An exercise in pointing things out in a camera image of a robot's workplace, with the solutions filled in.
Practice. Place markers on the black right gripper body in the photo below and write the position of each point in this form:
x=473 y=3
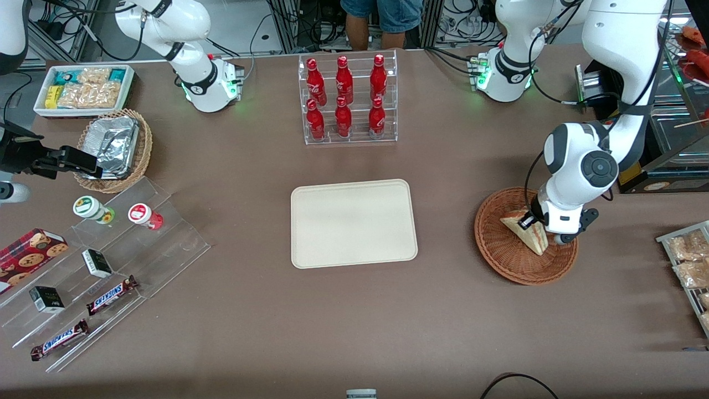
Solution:
x=21 y=155

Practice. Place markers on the triangular sandwich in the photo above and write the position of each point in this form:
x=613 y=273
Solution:
x=534 y=241

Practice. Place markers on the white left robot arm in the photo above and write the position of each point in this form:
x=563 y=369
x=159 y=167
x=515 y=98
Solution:
x=576 y=160

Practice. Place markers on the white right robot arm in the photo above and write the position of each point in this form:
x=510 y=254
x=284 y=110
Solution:
x=188 y=22

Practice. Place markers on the round brown wicker basket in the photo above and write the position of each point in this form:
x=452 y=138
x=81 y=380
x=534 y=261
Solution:
x=498 y=255

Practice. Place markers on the oval tan wicker basket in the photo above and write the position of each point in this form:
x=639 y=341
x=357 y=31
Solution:
x=145 y=144

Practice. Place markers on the tray of packaged pastries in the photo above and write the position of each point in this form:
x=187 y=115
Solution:
x=664 y=239

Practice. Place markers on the beige rectangular tray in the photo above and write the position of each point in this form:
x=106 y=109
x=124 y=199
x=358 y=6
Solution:
x=354 y=224

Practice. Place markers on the silver foil container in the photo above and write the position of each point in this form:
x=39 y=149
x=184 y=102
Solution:
x=113 y=144

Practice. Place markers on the white rectangular snack bin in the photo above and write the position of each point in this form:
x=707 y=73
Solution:
x=40 y=110

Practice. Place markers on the green lid cup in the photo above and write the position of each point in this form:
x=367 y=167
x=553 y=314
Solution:
x=88 y=208

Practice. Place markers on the black food warmer machine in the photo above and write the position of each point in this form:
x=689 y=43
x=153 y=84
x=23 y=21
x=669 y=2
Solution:
x=631 y=178

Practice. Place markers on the yellow snack packet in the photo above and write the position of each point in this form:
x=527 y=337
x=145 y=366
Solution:
x=52 y=97

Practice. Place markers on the large clear cracker bag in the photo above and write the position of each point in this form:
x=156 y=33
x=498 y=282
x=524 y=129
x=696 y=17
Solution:
x=91 y=95

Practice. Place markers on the red lid cup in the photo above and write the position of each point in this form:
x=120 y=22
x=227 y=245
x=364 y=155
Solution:
x=141 y=214

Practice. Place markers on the teal snack packet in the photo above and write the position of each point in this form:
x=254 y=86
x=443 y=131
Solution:
x=66 y=77

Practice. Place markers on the small clear cracker bag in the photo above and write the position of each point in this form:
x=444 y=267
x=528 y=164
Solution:
x=95 y=75

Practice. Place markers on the red plaid cookie box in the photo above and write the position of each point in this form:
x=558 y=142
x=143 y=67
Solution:
x=27 y=257

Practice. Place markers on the clear bag of pastries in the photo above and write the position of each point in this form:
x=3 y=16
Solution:
x=687 y=246
x=692 y=274

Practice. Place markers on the small black box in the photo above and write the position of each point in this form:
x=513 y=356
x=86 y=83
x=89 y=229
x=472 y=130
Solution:
x=47 y=299
x=97 y=263

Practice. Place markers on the clear acrylic stepped display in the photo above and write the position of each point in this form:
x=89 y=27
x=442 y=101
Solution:
x=166 y=244

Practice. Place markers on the steel warmer pan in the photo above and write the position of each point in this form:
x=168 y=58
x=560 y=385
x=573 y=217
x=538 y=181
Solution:
x=678 y=133

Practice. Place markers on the brown Snickers bar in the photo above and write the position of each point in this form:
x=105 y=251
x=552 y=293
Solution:
x=111 y=295
x=60 y=339

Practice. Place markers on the red cola bottle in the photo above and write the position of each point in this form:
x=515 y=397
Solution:
x=315 y=123
x=343 y=121
x=316 y=83
x=344 y=82
x=378 y=80
x=376 y=121

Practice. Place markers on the red sausage on skewer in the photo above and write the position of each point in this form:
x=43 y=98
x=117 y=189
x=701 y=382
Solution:
x=699 y=62
x=695 y=36

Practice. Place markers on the clear acrylic bottle rack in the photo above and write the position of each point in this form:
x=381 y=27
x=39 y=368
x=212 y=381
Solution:
x=360 y=72

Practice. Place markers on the small grey white object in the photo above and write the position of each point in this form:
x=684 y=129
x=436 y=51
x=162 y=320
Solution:
x=361 y=394

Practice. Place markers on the person in denim shorts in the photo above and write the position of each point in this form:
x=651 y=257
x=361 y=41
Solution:
x=388 y=14

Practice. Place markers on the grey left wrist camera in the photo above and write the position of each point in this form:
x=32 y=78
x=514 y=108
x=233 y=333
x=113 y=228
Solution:
x=565 y=239

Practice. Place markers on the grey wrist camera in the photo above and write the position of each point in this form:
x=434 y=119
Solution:
x=14 y=193
x=565 y=239

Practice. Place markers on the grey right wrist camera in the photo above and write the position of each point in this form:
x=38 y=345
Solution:
x=14 y=193

